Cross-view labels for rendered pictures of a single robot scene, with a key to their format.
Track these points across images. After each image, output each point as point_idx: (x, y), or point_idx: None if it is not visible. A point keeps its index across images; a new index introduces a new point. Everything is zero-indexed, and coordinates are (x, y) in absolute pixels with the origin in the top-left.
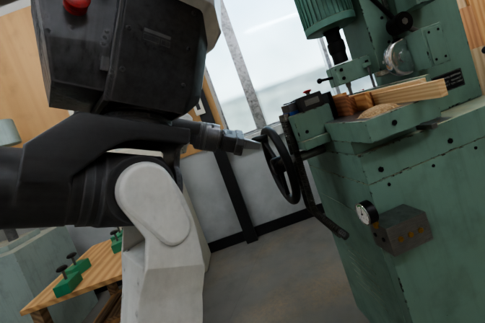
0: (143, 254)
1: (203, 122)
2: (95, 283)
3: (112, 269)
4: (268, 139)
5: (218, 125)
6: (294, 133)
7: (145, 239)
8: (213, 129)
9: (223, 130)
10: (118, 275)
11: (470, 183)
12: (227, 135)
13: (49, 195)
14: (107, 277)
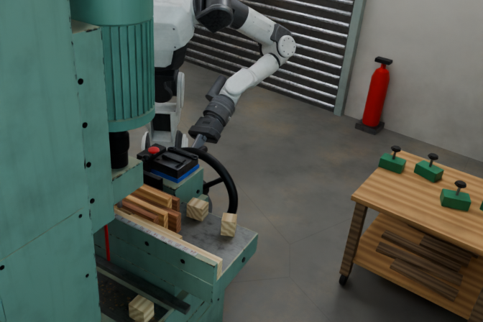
0: (161, 103)
1: (215, 98)
2: (369, 176)
3: (387, 187)
4: (221, 177)
5: (209, 108)
6: None
7: None
8: (206, 106)
9: (207, 115)
10: (360, 186)
11: None
12: (200, 118)
13: None
14: (368, 182)
